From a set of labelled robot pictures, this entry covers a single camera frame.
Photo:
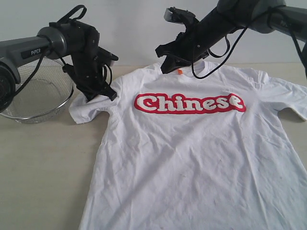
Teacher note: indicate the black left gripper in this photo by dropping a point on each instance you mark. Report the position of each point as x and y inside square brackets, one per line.
[90, 84]

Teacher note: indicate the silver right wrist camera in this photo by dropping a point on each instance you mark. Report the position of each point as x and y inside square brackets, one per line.
[179, 16]

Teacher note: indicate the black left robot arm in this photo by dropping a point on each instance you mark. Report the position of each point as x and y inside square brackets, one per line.
[21, 58]

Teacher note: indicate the white t-shirt with red logo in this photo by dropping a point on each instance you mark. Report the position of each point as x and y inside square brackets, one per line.
[196, 149]

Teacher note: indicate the metal wire mesh basket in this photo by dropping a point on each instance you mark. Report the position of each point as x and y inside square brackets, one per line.
[44, 97]

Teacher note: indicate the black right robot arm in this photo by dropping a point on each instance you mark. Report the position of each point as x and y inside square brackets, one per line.
[229, 16]

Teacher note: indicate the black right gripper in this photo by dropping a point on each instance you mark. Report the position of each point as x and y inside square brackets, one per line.
[181, 52]

